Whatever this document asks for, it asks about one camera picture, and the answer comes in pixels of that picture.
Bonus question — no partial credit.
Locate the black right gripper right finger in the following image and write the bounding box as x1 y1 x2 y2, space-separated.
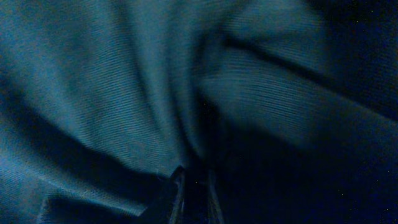
207 170 224 224

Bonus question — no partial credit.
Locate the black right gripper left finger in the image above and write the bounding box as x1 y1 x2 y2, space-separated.
136 166 185 224

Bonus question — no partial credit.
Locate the black polo shirt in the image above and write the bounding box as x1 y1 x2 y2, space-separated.
1 1 397 223

